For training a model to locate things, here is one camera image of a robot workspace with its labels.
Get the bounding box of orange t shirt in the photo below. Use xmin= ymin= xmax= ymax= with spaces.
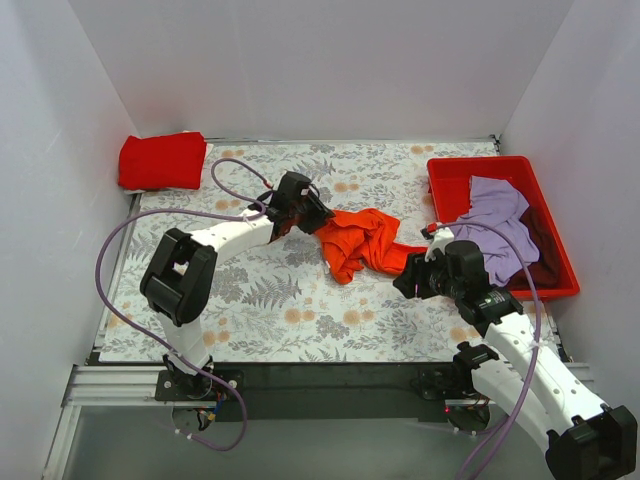
xmin=315 ymin=208 xmax=427 ymax=285

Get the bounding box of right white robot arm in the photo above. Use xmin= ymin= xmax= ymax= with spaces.
xmin=394 ymin=241 xmax=638 ymax=479

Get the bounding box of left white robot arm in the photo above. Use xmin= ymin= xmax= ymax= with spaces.
xmin=140 ymin=172 xmax=335 ymax=400

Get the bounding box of lavender t shirt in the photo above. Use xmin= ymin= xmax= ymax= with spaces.
xmin=450 ymin=176 xmax=540 ymax=287

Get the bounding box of dark maroon t shirt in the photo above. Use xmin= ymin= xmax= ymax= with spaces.
xmin=520 ymin=206 xmax=560 ymax=290

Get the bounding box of red plastic bin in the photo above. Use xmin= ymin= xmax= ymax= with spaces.
xmin=427 ymin=156 xmax=580 ymax=301

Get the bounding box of floral patterned table mat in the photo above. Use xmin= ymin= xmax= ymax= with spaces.
xmin=96 ymin=141 xmax=497 ymax=363

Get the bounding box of folded red t shirt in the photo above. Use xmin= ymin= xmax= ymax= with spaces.
xmin=117 ymin=131 xmax=208 ymax=191

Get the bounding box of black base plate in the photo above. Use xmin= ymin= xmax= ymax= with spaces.
xmin=155 ymin=361 xmax=506 ymax=423

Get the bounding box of aluminium frame rail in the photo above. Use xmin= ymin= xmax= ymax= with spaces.
xmin=41 ymin=364 xmax=161 ymax=479

